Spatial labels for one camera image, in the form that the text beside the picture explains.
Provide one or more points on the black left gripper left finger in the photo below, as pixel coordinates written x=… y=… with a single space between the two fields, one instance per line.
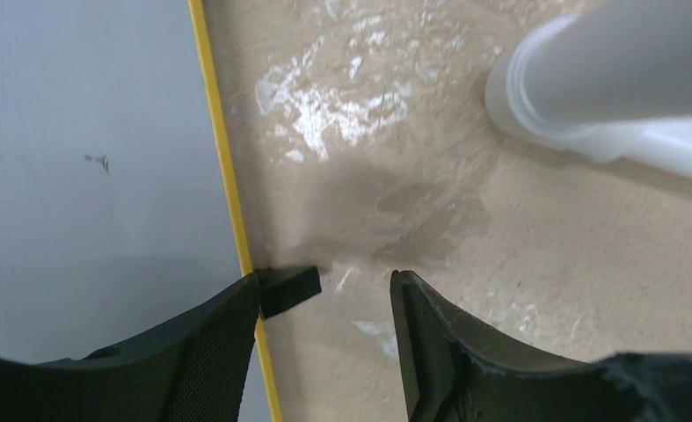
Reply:
x=192 y=367

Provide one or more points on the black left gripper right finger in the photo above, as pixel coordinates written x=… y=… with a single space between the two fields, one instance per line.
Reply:
x=456 y=367

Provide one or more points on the black metal whiteboard stand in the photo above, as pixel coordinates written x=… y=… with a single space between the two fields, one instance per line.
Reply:
x=282 y=289

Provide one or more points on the yellow framed whiteboard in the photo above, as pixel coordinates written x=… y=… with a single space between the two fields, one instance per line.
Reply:
x=117 y=204

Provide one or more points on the white PVC pipe frame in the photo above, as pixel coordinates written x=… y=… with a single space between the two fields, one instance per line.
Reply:
x=612 y=82

